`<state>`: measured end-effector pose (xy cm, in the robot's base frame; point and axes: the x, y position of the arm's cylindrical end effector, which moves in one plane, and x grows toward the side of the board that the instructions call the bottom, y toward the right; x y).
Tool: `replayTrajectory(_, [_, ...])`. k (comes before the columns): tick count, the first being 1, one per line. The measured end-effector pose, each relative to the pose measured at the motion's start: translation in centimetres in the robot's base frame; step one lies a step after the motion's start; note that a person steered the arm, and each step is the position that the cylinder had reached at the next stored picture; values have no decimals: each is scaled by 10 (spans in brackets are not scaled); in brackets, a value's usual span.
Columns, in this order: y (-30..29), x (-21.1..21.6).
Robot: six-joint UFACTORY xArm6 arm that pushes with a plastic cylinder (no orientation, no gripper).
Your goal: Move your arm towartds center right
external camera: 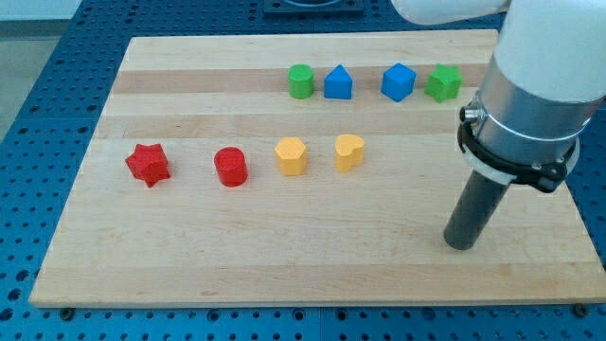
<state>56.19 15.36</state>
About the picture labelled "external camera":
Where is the red star block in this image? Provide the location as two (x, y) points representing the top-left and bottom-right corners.
(125, 144), (170, 188)

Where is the green cylinder block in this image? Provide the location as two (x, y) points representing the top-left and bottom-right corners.
(288, 63), (314, 99)

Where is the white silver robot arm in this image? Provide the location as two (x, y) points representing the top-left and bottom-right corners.
(392, 0), (605, 192)

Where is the red cylinder block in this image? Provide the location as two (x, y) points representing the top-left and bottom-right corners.
(214, 147), (248, 187)

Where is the blue triangle block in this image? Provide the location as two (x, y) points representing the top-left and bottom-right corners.
(324, 64), (353, 99)

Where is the dark robot base mount plate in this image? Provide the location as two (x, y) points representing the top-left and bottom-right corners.
(260, 0), (365, 16)

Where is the yellow hexagon block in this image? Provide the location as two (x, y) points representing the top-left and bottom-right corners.
(275, 137), (308, 176)

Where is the light wooden board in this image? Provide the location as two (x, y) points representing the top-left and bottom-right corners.
(29, 29), (605, 309)

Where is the green star block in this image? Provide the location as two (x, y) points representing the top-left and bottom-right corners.
(424, 63), (463, 102)

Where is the yellow heart block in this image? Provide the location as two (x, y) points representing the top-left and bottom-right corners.
(334, 135), (365, 172)

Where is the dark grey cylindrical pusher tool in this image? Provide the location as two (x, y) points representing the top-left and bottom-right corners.
(443, 170), (509, 250)

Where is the blue cube block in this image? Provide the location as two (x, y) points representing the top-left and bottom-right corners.
(381, 63), (417, 102)

